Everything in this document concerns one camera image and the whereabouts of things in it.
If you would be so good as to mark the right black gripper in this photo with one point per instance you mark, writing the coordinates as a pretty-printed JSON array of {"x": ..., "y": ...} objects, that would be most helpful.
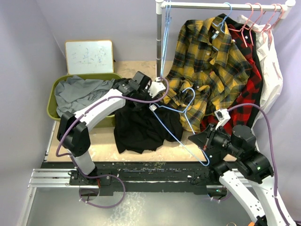
[{"x": 205, "y": 139}]

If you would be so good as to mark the aluminium extrusion frame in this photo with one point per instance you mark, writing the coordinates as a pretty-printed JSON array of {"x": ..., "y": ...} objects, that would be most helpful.
[{"x": 49, "y": 178}]

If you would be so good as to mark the white shirt on rack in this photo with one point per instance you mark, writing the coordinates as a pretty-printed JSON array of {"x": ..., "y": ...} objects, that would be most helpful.
[{"x": 266, "y": 52}]

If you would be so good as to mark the red black plaid shirt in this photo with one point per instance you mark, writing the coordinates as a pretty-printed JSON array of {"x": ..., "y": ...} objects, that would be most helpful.
[{"x": 247, "y": 99}]

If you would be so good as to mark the black t-shirt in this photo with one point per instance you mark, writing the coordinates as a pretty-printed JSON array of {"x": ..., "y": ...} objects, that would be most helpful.
[{"x": 137, "y": 129}]

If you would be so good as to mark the green plastic laundry bin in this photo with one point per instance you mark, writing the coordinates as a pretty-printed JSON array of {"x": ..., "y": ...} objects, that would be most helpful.
[{"x": 52, "y": 102}]

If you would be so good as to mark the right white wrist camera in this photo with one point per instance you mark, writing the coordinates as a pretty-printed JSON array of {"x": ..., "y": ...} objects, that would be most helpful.
[{"x": 222, "y": 116}]

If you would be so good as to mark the grey shirt in bin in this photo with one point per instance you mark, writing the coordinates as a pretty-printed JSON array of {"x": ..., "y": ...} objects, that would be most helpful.
[{"x": 76, "y": 93}]

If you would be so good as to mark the white metal clothes rack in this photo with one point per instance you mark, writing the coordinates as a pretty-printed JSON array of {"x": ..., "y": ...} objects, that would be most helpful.
[{"x": 160, "y": 17}]

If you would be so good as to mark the blue hanger holding plaid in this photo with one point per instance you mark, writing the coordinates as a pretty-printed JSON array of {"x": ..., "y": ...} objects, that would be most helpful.
[{"x": 223, "y": 18}]

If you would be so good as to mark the blue wire hangers bunch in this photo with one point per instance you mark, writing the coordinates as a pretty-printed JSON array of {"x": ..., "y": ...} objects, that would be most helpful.
[{"x": 165, "y": 36}]

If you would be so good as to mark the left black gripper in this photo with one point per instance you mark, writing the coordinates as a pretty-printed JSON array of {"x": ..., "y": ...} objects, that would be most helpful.
[{"x": 146, "y": 91}]

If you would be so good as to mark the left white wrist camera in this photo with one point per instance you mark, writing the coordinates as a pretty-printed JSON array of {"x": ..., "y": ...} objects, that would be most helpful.
[{"x": 156, "y": 88}]

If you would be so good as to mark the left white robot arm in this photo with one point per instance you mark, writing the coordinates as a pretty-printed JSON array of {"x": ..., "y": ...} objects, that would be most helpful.
[{"x": 73, "y": 133}]

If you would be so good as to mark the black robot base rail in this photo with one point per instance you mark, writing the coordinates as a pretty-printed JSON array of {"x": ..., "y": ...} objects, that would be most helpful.
[{"x": 153, "y": 177}]

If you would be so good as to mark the small whiteboard yellow frame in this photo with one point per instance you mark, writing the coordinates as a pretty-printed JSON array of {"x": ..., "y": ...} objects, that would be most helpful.
[{"x": 89, "y": 56}]

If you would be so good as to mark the light blue wire hanger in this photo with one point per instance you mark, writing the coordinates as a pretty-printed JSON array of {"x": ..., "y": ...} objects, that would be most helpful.
[{"x": 177, "y": 130}]

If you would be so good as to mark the pink hanger right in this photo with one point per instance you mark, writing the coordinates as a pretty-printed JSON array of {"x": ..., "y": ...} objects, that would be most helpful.
[{"x": 271, "y": 23}]

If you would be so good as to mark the yellow plaid shirt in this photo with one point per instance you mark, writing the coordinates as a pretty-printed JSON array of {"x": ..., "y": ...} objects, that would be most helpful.
[{"x": 182, "y": 75}]

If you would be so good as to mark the pink hanger middle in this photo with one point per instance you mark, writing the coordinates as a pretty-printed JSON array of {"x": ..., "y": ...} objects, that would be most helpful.
[{"x": 260, "y": 15}]

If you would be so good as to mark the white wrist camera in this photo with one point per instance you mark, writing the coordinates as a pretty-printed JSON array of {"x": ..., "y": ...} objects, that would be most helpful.
[
  {"x": 222, "y": 116},
  {"x": 156, "y": 88}
]

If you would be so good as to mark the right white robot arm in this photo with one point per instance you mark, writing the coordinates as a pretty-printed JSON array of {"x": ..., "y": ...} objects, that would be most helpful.
[{"x": 250, "y": 179}]

